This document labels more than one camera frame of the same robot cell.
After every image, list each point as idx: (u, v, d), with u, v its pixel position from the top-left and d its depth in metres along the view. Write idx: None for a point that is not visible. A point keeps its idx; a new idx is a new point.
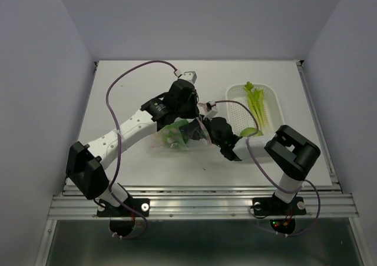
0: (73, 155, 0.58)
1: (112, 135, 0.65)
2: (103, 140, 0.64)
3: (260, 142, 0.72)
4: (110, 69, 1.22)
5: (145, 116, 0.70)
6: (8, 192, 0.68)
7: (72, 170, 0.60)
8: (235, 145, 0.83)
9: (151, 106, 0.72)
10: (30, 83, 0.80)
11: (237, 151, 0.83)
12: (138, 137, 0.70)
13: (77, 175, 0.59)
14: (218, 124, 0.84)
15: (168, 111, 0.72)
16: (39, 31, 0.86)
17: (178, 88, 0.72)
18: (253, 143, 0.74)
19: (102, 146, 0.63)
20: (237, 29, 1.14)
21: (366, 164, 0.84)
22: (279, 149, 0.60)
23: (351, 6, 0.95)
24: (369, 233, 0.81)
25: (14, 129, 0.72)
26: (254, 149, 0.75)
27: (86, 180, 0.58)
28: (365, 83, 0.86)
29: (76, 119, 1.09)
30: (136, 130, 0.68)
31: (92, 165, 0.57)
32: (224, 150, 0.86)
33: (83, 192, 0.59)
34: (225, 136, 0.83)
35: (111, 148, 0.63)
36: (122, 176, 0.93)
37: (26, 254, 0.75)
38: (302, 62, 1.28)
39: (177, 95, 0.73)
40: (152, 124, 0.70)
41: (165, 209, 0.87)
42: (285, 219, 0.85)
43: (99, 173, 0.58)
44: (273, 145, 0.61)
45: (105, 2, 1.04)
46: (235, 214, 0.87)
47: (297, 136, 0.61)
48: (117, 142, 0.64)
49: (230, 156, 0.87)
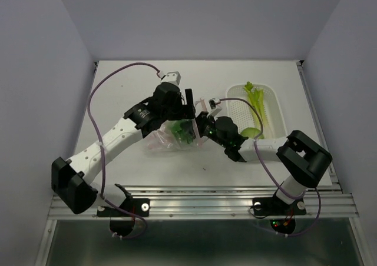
0: (55, 170, 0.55)
1: (95, 146, 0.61)
2: (85, 154, 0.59)
3: (270, 146, 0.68)
4: (110, 69, 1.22)
5: (128, 124, 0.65)
6: (7, 192, 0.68)
7: (56, 187, 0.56)
8: (242, 145, 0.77)
9: (134, 112, 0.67)
10: (30, 83, 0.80)
11: (242, 153, 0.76)
12: (123, 146, 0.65)
13: (61, 191, 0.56)
14: (224, 123, 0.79)
15: (153, 117, 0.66)
16: (39, 31, 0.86)
17: (162, 92, 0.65)
18: (260, 146, 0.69)
19: (84, 160, 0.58)
20: (238, 29, 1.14)
21: (366, 164, 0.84)
22: (291, 155, 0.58)
23: (351, 6, 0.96)
24: (369, 233, 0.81)
25: (15, 129, 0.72)
26: (261, 153, 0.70)
27: (70, 196, 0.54)
28: (365, 83, 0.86)
29: (76, 119, 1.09)
30: (119, 140, 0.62)
31: (76, 180, 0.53)
32: (230, 150, 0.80)
33: (70, 208, 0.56)
34: (231, 136, 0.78)
35: (95, 160, 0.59)
36: (122, 176, 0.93)
37: (26, 254, 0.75)
38: (302, 62, 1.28)
39: (161, 100, 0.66)
40: (136, 133, 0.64)
41: (164, 209, 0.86)
42: (285, 218, 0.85)
43: (83, 188, 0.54)
44: (285, 151, 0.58)
45: (105, 2, 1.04)
46: (236, 214, 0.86)
47: (310, 142, 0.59)
48: (101, 155, 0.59)
49: (235, 158, 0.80)
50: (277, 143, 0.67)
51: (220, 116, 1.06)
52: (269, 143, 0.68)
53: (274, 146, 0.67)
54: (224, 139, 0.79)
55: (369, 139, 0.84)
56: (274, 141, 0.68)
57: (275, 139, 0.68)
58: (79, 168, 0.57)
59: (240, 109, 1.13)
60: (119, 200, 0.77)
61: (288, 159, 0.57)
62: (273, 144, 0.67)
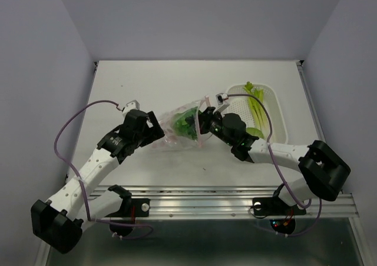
0: (35, 215, 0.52)
1: (73, 182, 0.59)
2: (65, 192, 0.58)
3: (287, 153, 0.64)
4: (110, 69, 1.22)
5: (103, 153, 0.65)
6: (7, 192, 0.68)
7: (39, 231, 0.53)
8: (254, 145, 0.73)
9: (107, 140, 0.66)
10: (30, 83, 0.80)
11: (253, 155, 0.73)
12: (101, 177, 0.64)
13: (45, 233, 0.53)
14: (234, 120, 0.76)
15: (126, 143, 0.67)
16: (39, 30, 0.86)
17: (133, 118, 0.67)
18: (276, 152, 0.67)
19: (65, 198, 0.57)
20: (237, 29, 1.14)
21: (366, 164, 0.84)
22: (313, 166, 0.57)
23: (351, 6, 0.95)
24: (369, 232, 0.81)
25: (14, 129, 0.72)
26: (277, 159, 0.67)
27: (59, 235, 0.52)
28: (366, 83, 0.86)
29: (76, 119, 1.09)
30: (98, 172, 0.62)
31: (60, 219, 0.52)
32: (237, 149, 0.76)
33: (59, 246, 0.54)
34: (239, 134, 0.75)
35: (76, 196, 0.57)
36: (122, 176, 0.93)
37: (26, 255, 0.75)
38: (302, 61, 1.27)
39: (132, 126, 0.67)
40: (112, 160, 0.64)
41: (165, 209, 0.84)
42: (285, 219, 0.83)
43: (69, 223, 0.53)
44: (307, 162, 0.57)
45: (105, 1, 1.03)
46: (235, 214, 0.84)
47: (331, 154, 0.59)
48: (80, 189, 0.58)
49: (242, 156, 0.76)
50: (296, 152, 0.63)
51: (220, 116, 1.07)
52: (287, 150, 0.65)
53: (293, 154, 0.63)
54: (232, 138, 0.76)
55: (369, 139, 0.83)
56: (293, 149, 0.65)
57: (294, 147, 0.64)
58: (61, 207, 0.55)
59: (240, 109, 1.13)
60: (111, 212, 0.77)
61: (310, 169, 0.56)
62: (292, 153, 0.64)
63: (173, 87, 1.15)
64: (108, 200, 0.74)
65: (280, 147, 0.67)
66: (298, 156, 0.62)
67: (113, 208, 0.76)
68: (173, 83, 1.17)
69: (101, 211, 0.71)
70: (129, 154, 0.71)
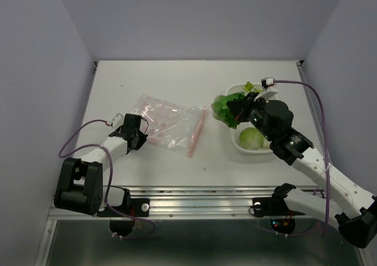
0: (67, 169, 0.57)
1: (98, 148, 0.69)
2: (92, 152, 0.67)
3: (347, 194, 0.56)
4: (109, 69, 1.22)
5: (115, 139, 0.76)
6: (7, 192, 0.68)
7: (65, 190, 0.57)
8: (306, 153, 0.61)
9: (116, 133, 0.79)
10: (30, 83, 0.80)
11: (300, 166, 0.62)
12: (115, 155, 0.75)
13: (70, 193, 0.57)
14: (278, 109, 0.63)
15: (132, 135, 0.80)
16: (39, 30, 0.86)
17: (132, 117, 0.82)
18: (334, 183, 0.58)
19: (92, 156, 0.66)
20: (238, 29, 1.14)
21: (366, 164, 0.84)
22: (373, 225, 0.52)
23: (351, 6, 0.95)
24: None
25: (14, 128, 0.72)
26: (330, 189, 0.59)
27: (88, 190, 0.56)
28: (366, 82, 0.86)
29: (76, 119, 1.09)
30: (115, 146, 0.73)
31: (93, 168, 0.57)
32: (277, 145, 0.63)
33: (84, 206, 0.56)
34: (284, 128, 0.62)
35: (102, 156, 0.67)
36: (121, 175, 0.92)
37: (26, 255, 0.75)
38: (302, 61, 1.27)
39: (134, 123, 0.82)
40: (124, 143, 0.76)
41: (165, 209, 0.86)
42: (285, 219, 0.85)
43: (99, 176, 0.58)
44: (367, 220, 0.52)
45: (105, 3, 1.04)
46: (236, 214, 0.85)
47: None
48: (105, 151, 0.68)
49: (283, 155, 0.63)
50: (359, 196, 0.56)
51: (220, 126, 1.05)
52: (347, 189, 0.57)
53: (354, 198, 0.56)
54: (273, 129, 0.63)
55: (370, 139, 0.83)
56: (354, 190, 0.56)
57: (356, 190, 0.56)
58: (93, 159, 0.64)
59: None
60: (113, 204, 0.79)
61: (367, 227, 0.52)
62: (354, 196, 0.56)
63: (174, 88, 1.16)
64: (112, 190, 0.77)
65: (340, 178, 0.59)
66: (360, 205, 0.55)
67: (117, 200, 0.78)
68: (173, 84, 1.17)
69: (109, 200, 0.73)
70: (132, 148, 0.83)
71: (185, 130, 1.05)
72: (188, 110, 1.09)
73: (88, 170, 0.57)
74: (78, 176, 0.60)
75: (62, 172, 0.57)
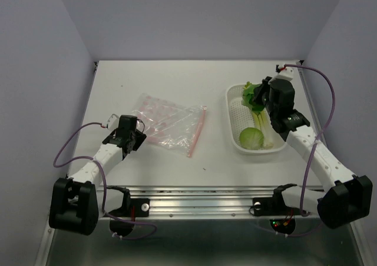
0: (59, 192, 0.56)
1: (90, 163, 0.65)
2: (84, 169, 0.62)
3: (327, 167, 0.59)
4: (110, 69, 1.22)
5: (110, 145, 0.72)
6: (8, 191, 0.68)
7: (59, 213, 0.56)
8: (300, 128, 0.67)
9: (111, 139, 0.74)
10: (30, 83, 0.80)
11: (293, 140, 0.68)
12: (109, 165, 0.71)
13: (65, 215, 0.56)
14: (285, 86, 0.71)
15: (127, 139, 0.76)
16: (39, 30, 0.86)
17: (127, 119, 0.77)
18: (318, 156, 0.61)
19: (85, 175, 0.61)
20: (238, 29, 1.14)
21: (366, 164, 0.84)
22: (343, 198, 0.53)
23: (351, 6, 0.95)
24: (369, 233, 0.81)
25: (14, 128, 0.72)
26: (314, 162, 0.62)
27: (80, 213, 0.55)
28: (366, 82, 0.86)
29: (76, 119, 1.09)
30: (108, 158, 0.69)
31: (85, 190, 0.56)
32: (277, 118, 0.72)
33: (78, 228, 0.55)
34: (284, 103, 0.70)
35: (95, 173, 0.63)
36: (121, 175, 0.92)
37: (26, 254, 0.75)
38: (302, 61, 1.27)
39: (129, 126, 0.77)
40: (119, 150, 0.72)
41: (165, 209, 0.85)
42: (285, 219, 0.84)
43: (92, 197, 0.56)
44: (340, 191, 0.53)
45: (105, 3, 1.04)
46: (236, 214, 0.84)
47: (369, 195, 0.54)
48: (98, 167, 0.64)
49: (279, 128, 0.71)
50: (338, 171, 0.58)
51: (220, 126, 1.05)
52: (329, 163, 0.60)
53: (333, 172, 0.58)
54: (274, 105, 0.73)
55: (370, 139, 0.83)
56: (336, 166, 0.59)
57: (338, 165, 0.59)
58: (86, 179, 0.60)
59: (244, 109, 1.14)
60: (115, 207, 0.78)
61: (338, 198, 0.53)
62: (333, 170, 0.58)
63: (174, 88, 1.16)
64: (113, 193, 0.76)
65: (326, 153, 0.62)
66: (337, 178, 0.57)
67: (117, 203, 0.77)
68: (173, 84, 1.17)
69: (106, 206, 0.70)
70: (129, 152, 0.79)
71: (185, 130, 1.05)
72: (188, 110, 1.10)
73: (79, 193, 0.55)
74: (72, 196, 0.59)
75: (53, 196, 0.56)
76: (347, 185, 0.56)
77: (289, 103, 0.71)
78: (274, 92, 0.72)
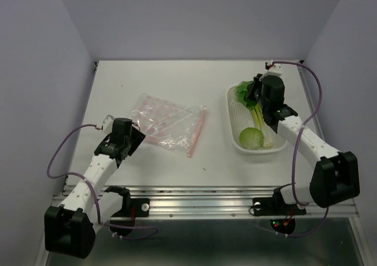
0: (50, 222, 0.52)
1: (80, 185, 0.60)
2: (75, 193, 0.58)
3: (313, 147, 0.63)
4: (110, 69, 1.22)
5: (103, 157, 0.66)
6: (8, 192, 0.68)
7: (53, 240, 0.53)
8: (287, 119, 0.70)
9: (102, 148, 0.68)
10: (30, 83, 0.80)
11: (282, 129, 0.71)
12: (103, 180, 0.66)
13: (60, 240, 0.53)
14: (275, 81, 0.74)
15: (121, 146, 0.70)
16: (39, 31, 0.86)
17: (121, 124, 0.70)
18: (304, 138, 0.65)
19: (76, 199, 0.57)
20: (238, 29, 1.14)
21: (365, 163, 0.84)
22: (330, 171, 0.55)
23: (351, 6, 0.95)
24: (369, 233, 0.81)
25: (14, 128, 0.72)
26: (301, 144, 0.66)
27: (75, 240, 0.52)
28: (365, 83, 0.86)
29: (76, 119, 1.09)
30: (101, 173, 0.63)
31: (78, 219, 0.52)
32: (267, 112, 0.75)
33: (75, 253, 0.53)
34: (274, 97, 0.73)
35: (87, 196, 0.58)
36: (121, 175, 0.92)
37: (26, 254, 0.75)
38: (302, 61, 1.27)
39: (123, 131, 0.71)
40: (113, 162, 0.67)
41: (165, 209, 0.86)
42: (285, 219, 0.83)
43: (86, 223, 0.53)
44: (326, 164, 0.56)
45: (105, 2, 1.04)
46: (236, 214, 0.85)
47: (355, 172, 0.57)
48: (90, 188, 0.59)
49: (270, 121, 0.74)
50: (323, 149, 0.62)
51: (220, 126, 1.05)
52: (316, 143, 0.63)
53: (318, 149, 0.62)
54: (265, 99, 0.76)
55: (369, 139, 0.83)
56: (321, 145, 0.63)
57: (323, 145, 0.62)
58: (76, 206, 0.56)
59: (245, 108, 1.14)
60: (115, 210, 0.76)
61: (326, 170, 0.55)
62: (319, 149, 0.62)
63: (174, 88, 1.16)
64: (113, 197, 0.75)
65: (312, 136, 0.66)
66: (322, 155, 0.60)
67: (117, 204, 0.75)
68: (173, 84, 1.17)
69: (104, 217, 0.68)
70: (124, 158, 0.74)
71: (185, 129, 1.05)
72: (188, 110, 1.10)
73: (71, 223, 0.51)
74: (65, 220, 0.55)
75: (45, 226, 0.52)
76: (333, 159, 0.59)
77: (279, 97, 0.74)
78: (265, 87, 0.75)
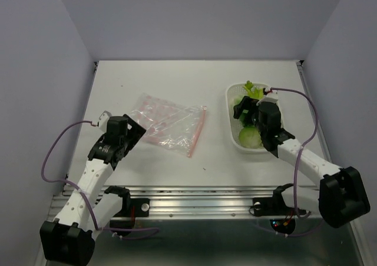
0: (46, 237, 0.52)
1: (75, 196, 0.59)
2: (70, 206, 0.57)
3: (316, 166, 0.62)
4: (109, 69, 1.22)
5: (96, 163, 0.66)
6: (8, 191, 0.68)
7: (52, 252, 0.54)
8: (285, 142, 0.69)
9: (96, 150, 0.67)
10: (30, 83, 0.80)
11: (281, 152, 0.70)
12: (99, 186, 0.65)
13: (59, 251, 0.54)
14: (270, 107, 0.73)
15: (116, 148, 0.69)
16: (38, 30, 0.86)
17: (115, 123, 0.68)
18: (304, 159, 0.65)
19: (71, 213, 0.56)
20: (237, 29, 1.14)
21: (365, 164, 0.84)
22: (336, 189, 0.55)
23: (351, 6, 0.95)
24: (369, 233, 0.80)
25: (13, 127, 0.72)
26: (303, 165, 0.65)
27: (73, 252, 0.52)
28: (365, 82, 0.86)
29: (76, 119, 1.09)
30: (95, 181, 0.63)
31: (73, 232, 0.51)
32: (265, 138, 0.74)
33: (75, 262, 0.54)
34: (271, 123, 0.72)
35: (82, 208, 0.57)
36: (121, 175, 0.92)
37: (26, 254, 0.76)
38: (302, 61, 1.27)
39: (117, 132, 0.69)
40: (107, 167, 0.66)
41: (165, 209, 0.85)
42: (285, 219, 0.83)
43: (83, 236, 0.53)
44: (330, 182, 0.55)
45: (105, 2, 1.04)
46: (236, 214, 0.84)
47: (360, 186, 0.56)
48: (84, 199, 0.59)
49: (269, 147, 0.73)
50: (326, 167, 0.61)
51: (220, 126, 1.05)
52: (317, 162, 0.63)
53: (321, 168, 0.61)
54: (263, 125, 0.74)
55: (369, 139, 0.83)
56: (323, 162, 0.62)
57: (324, 162, 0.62)
58: (71, 219, 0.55)
59: None
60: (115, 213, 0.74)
61: (330, 189, 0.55)
62: (321, 167, 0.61)
63: (174, 88, 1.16)
64: (116, 198, 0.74)
65: (311, 155, 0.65)
66: (324, 173, 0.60)
67: (118, 206, 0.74)
68: (172, 84, 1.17)
69: (103, 221, 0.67)
70: (121, 158, 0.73)
71: (185, 130, 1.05)
72: (188, 110, 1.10)
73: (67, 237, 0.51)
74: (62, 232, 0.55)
75: (42, 240, 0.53)
76: (338, 177, 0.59)
77: (277, 123, 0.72)
78: (261, 113, 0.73)
